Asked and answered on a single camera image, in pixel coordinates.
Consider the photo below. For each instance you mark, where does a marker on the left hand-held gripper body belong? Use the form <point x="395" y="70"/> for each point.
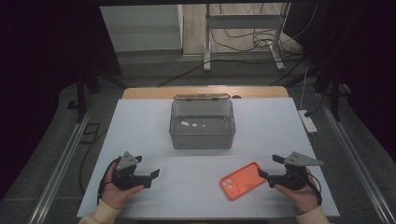
<point x="130" y="179"/>

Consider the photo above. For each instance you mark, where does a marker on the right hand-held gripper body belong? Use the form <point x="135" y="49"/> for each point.
<point x="292" y="179"/>

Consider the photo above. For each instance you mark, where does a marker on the orange phone case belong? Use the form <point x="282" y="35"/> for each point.
<point x="241" y="182"/>

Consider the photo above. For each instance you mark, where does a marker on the clear grey storage box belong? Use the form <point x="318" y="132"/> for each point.
<point x="202" y="130"/>

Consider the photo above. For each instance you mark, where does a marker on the person's right hand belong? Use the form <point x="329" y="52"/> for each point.
<point x="300" y="197"/>

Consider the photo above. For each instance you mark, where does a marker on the person's left hand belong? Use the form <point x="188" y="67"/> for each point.
<point x="112" y="194"/>

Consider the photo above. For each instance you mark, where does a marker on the white power strip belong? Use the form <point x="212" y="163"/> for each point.
<point x="308" y="123"/>

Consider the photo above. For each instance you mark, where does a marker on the wooden table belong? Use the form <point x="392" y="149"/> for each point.
<point x="149" y="92"/>

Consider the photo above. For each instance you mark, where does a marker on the black stand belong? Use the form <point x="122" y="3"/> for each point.
<point x="81" y="93"/>
<point x="334" y="93"/>

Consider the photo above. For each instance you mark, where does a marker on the dark curtain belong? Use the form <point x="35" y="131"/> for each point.
<point x="364" y="62"/>
<point x="37" y="77"/>

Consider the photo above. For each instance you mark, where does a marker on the white panel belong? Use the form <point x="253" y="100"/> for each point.
<point x="140" y="28"/>

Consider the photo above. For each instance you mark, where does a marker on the grey metal floor rail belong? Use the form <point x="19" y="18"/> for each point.
<point x="358" y="168"/>
<point x="59" y="168"/>

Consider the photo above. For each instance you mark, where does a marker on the grey metal desk frame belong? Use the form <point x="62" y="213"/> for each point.
<point x="243" y="21"/>

